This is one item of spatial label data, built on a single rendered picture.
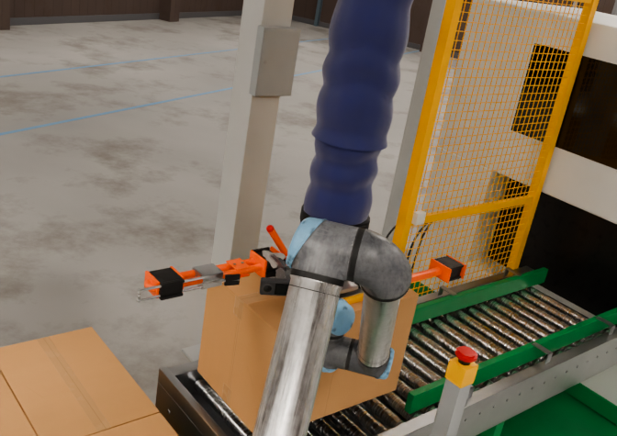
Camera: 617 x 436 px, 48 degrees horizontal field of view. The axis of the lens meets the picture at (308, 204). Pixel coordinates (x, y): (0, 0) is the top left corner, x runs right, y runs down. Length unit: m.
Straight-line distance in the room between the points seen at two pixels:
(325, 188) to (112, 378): 1.12
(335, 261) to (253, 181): 1.89
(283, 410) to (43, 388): 1.39
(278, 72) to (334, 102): 1.09
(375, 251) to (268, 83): 1.77
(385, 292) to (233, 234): 1.94
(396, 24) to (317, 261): 0.83
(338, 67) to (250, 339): 0.86
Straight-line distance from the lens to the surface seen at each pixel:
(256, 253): 2.15
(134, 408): 2.62
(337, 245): 1.45
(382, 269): 1.46
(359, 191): 2.16
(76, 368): 2.80
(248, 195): 3.32
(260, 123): 3.22
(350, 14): 2.02
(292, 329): 1.46
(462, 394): 2.35
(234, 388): 2.36
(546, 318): 3.85
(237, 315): 2.25
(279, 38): 3.09
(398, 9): 2.04
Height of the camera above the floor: 2.18
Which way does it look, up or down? 21 degrees down
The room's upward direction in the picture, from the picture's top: 10 degrees clockwise
